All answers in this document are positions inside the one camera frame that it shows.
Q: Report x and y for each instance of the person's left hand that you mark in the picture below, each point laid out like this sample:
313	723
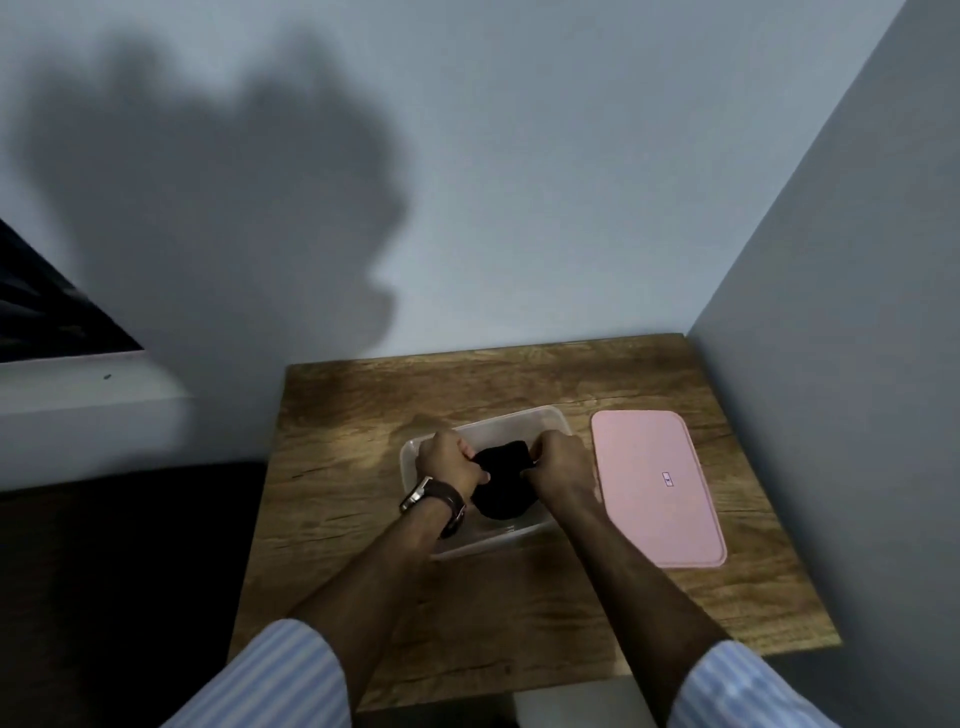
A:
442	461

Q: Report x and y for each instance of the person's right hand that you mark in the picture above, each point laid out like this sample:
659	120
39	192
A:
561	465

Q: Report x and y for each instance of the person's right fingers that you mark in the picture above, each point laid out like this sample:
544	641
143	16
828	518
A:
534	459

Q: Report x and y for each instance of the person's left fingers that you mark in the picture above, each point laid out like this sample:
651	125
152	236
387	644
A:
474	469

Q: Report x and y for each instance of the black cloth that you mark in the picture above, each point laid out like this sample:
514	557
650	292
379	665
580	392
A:
504	480

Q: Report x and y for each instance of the person's right forearm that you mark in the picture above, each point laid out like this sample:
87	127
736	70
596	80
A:
637	585

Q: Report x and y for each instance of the person's left forearm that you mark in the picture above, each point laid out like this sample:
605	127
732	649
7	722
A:
375	577

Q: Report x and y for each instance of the brown leather wristwatch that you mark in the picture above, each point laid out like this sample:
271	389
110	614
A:
435	504

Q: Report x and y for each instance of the clear plastic container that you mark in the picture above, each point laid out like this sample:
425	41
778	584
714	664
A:
480	525

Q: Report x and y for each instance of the pink container lid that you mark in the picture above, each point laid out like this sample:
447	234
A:
656	487

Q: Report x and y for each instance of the wooden table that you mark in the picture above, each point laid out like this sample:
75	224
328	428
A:
525	600

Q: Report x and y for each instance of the striped left shirt sleeve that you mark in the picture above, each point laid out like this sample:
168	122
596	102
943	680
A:
262	682

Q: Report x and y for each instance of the striped shirt sleeve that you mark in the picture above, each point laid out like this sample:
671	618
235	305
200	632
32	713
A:
742	690
262	682

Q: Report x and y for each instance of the striped right shirt sleeve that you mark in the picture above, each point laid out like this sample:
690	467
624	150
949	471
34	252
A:
742	690

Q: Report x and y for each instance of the dark window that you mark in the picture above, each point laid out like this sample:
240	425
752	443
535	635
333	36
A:
45	307

